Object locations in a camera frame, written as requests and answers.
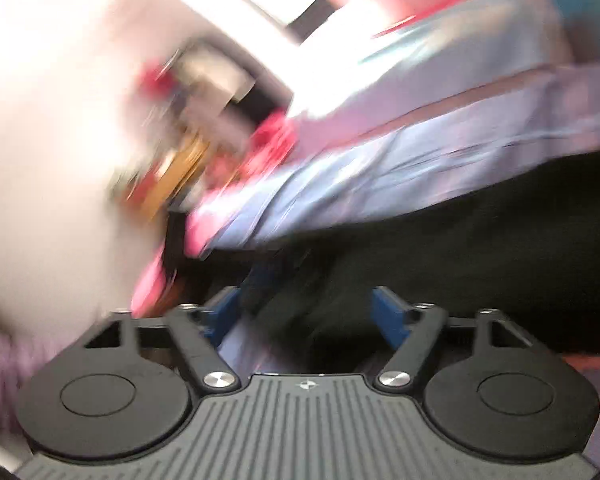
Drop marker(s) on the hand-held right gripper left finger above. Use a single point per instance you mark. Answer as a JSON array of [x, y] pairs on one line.
[[225, 310]]

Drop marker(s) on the black pants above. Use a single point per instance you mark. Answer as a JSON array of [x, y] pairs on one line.
[[455, 240]]

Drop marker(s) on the pink cloth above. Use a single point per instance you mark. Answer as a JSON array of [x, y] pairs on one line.
[[202, 230]]

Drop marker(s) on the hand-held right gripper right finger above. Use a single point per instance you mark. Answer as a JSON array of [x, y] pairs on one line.
[[387, 315]]

